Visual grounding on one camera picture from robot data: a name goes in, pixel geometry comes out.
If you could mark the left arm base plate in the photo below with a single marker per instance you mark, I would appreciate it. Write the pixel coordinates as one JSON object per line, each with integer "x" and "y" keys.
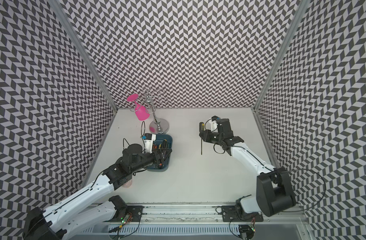
{"x": 126, "y": 213}

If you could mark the clear pink plastic cup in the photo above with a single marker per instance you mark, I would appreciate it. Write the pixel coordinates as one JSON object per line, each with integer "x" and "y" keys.
{"x": 127, "y": 184}

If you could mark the teal plastic storage box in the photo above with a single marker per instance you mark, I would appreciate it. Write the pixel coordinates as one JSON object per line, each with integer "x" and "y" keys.
{"x": 163, "y": 155}

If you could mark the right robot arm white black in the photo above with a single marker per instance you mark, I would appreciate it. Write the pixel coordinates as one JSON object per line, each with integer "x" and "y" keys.
{"x": 274, "y": 192}

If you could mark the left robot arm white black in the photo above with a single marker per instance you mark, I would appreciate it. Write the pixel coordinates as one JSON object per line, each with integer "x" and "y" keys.
{"x": 93, "y": 204}

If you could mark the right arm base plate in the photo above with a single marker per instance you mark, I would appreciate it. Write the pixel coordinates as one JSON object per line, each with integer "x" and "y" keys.
{"x": 229, "y": 213}

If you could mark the chrome glass holder stand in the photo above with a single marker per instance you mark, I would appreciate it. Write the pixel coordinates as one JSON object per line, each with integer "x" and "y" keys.
{"x": 158, "y": 125}

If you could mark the pink plastic wine glass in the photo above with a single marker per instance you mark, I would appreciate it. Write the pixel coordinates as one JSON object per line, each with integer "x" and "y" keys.
{"x": 137, "y": 107}

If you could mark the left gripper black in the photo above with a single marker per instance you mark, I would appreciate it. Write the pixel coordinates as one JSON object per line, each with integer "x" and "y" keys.
{"x": 160, "y": 155}

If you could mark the aluminium front rail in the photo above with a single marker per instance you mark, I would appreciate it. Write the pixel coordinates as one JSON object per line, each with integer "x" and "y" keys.
{"x": 205, "y": 214}

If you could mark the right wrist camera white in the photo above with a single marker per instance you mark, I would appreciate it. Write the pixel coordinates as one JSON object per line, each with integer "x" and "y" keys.
{"x": 214, "y": 123}

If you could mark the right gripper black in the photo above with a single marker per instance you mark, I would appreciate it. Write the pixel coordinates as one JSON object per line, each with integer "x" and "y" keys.
{"x": 206, "y": 138}

